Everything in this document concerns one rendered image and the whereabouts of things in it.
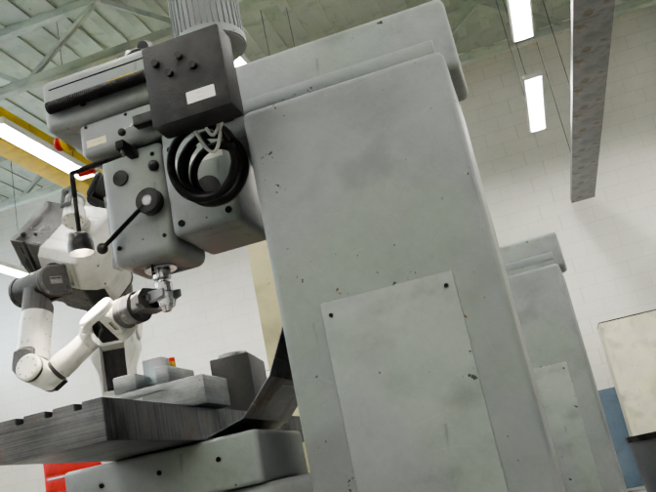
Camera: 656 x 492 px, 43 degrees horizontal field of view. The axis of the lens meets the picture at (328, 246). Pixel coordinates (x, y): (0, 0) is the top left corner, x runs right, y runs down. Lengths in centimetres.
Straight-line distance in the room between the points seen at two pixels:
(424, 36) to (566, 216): 932
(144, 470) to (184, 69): 93
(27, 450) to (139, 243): 71
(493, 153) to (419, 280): 990
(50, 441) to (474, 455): 82
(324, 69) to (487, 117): 976
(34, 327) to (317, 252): 98
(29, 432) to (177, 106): 77
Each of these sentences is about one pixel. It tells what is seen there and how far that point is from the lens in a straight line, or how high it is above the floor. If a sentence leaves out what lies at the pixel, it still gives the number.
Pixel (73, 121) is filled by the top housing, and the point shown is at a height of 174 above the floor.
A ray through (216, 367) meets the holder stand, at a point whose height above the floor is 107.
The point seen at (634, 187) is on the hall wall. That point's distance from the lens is 1147.
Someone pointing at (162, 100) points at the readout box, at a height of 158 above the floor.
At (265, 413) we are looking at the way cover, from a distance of 205.
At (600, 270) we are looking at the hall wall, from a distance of 1119.
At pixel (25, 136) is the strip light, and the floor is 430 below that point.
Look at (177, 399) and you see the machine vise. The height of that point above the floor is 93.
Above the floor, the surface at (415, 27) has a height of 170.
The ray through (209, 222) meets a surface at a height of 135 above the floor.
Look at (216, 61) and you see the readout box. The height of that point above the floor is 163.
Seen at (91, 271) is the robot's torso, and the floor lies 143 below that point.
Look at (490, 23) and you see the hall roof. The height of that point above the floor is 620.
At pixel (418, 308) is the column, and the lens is 178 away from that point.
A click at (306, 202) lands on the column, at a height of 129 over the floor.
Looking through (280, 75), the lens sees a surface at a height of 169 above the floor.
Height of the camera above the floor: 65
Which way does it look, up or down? 16 degrees up
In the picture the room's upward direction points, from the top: 12 degrees counter-clockwise
